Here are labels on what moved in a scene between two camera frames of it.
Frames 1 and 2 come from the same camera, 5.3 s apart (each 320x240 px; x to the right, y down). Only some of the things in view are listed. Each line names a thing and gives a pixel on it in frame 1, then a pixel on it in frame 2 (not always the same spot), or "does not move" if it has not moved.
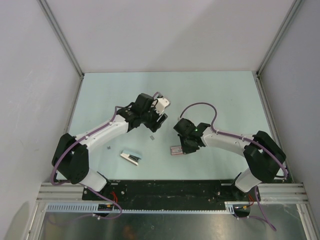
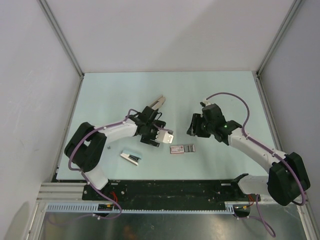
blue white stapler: x=130 y=156 does not move
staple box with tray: x=176 y=150 does not move
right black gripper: x=186 y=150 to x=194 y=129
